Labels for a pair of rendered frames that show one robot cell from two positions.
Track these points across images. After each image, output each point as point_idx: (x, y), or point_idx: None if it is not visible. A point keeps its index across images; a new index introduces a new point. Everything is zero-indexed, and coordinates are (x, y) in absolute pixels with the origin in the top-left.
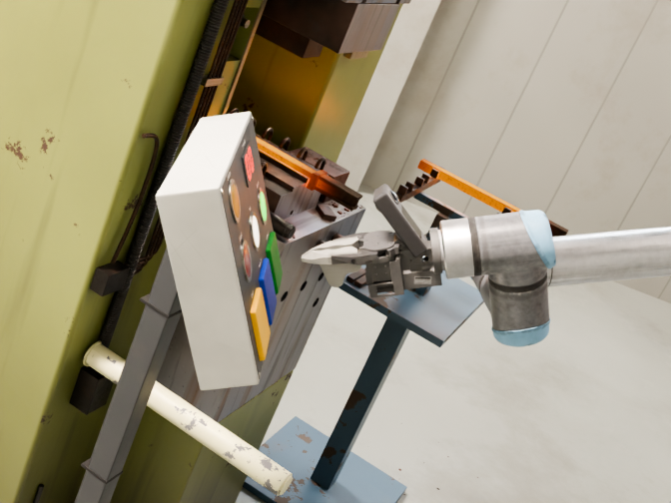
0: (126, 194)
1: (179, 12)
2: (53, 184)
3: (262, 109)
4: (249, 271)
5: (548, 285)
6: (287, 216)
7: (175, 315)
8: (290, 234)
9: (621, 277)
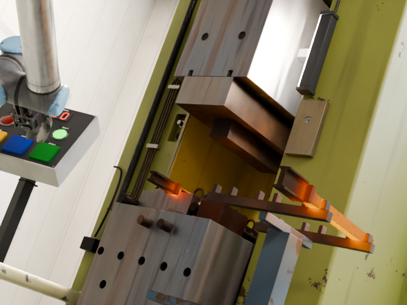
0: (108, 200)
1: (137, 114)
2: None
3: None
4: (3, 121)
5: (26, 78)
6: None
7: (22, 181)
8: (120, 197)
9: (20, 40)
